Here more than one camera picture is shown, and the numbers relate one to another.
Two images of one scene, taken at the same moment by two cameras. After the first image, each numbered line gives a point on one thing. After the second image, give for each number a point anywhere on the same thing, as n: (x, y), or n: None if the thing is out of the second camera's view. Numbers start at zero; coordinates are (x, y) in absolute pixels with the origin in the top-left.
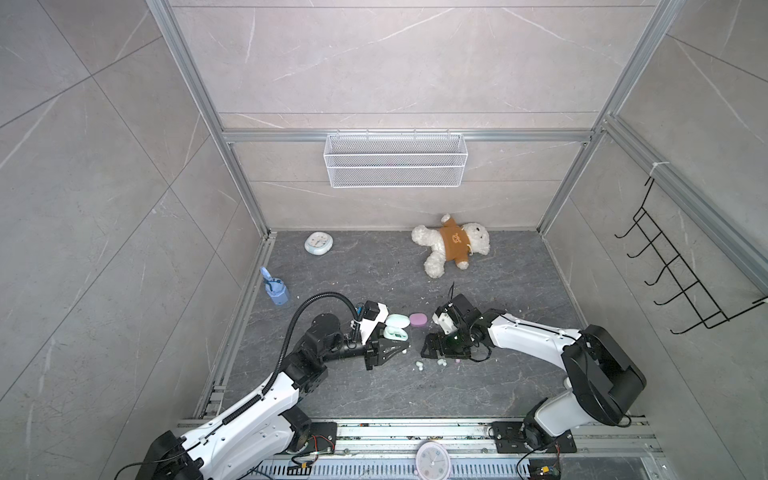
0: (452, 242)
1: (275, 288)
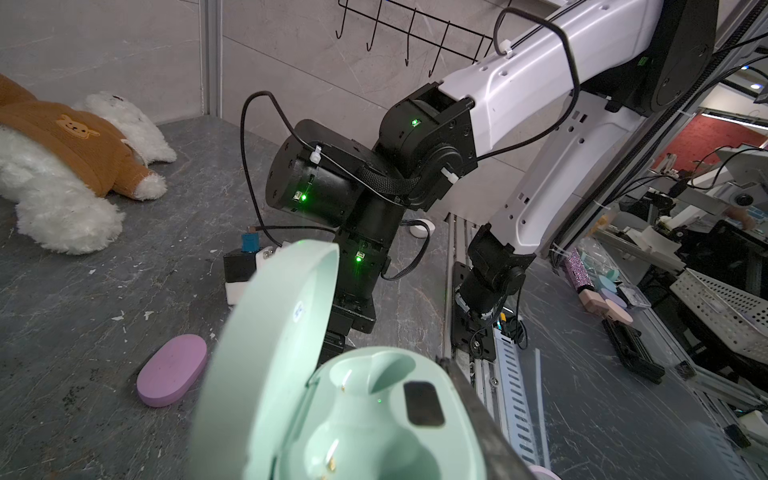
0: (60, 163)
1: None
